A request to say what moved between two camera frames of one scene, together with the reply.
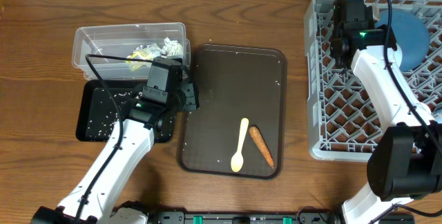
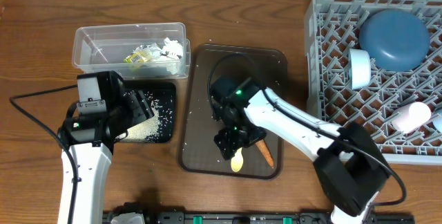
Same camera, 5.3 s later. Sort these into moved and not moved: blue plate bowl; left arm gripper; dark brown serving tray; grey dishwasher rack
Moved: left arm gripper
Not moved: blue plate bowl; dark brown serving tray; grey dishwasher rack
